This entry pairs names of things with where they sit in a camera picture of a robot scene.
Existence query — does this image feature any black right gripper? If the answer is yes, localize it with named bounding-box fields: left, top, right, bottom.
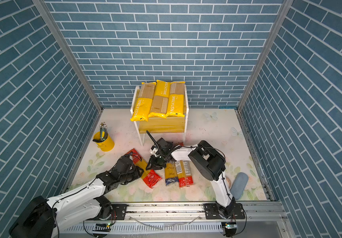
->
left=145, top=153, right=168, bottom=171

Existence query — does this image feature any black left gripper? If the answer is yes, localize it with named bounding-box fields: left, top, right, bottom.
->
left=119, top=166, right=146, bottom=184

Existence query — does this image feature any red yellow spaghetti package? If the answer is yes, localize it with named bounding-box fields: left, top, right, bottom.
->
left=126, top=149, right=162, bottom=188

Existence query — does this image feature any red labelled spaghetti package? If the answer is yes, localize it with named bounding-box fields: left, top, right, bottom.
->
left=175, top=160, right=194, bottom=187

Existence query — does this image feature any blue spaghetti package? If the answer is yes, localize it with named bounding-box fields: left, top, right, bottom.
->
left=165, top=161, right=178, bottom=186

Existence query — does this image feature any yellow Pastatime pasta package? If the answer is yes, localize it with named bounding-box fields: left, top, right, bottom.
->
left=166, top=81, right=185, bottom=117
left=130, top=82, right=157, bottom=122

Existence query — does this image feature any plain yellow pasta package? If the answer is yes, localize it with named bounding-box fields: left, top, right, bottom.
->
left=149, top=80, right=171, bottom=119

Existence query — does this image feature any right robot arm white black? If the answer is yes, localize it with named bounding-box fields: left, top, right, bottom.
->
left=146, top=138, right=247, bottom=220

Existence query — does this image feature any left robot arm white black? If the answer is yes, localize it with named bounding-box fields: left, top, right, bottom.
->
left=9, top=155, right=144, bottom=238

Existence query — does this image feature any yellow pen holder cup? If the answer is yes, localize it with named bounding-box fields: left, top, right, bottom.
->
left=93, top=132, right=115, bottom=152

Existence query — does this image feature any grey blue oval pad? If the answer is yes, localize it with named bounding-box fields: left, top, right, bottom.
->
left=230, top=172, right=249, bottom=200

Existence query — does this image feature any white frame wooden shelf rack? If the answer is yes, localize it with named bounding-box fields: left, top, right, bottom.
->
left=134, top=86, right=189, bottom=146

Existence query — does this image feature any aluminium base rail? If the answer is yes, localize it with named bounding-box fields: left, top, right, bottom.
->
left=60, top=201, right=294, bottom=238

